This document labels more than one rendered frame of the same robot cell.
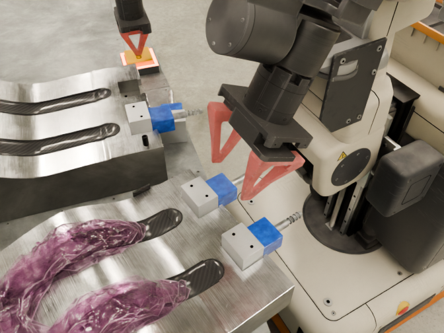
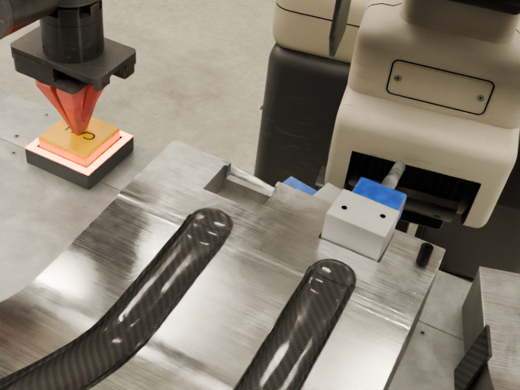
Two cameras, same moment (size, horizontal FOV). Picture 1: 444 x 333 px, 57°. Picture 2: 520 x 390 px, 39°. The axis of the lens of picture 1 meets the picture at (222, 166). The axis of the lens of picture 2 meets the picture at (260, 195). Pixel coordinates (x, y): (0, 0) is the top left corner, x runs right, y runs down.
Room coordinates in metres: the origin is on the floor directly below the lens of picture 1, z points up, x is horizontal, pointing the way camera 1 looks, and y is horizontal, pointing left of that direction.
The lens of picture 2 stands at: (0.32, 0.53, 1.30)
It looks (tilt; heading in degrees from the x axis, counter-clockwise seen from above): 41 degrees down; 310
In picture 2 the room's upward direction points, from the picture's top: 8 degrees clockwise
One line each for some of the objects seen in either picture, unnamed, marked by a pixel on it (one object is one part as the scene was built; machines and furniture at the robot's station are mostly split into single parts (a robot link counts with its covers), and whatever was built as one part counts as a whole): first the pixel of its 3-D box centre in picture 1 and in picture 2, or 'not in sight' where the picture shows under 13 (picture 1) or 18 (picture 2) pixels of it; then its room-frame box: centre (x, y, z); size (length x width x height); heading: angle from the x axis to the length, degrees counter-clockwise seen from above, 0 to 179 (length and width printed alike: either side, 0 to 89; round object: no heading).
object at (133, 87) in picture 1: (133, 95); (241, 201); (0.65, 0.17, 0.87); 0.05 x 0.05 x 0.04; 18
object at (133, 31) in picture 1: (134, 34); (67, 90); (0.87, 0.20, 0.88); 0.07 x 0.07 x 0.09; 18
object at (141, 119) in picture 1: (166, 117); (377, 203); (0.56, 0.10, 0.89); 0.13 x 0.05 x 0.05; 108
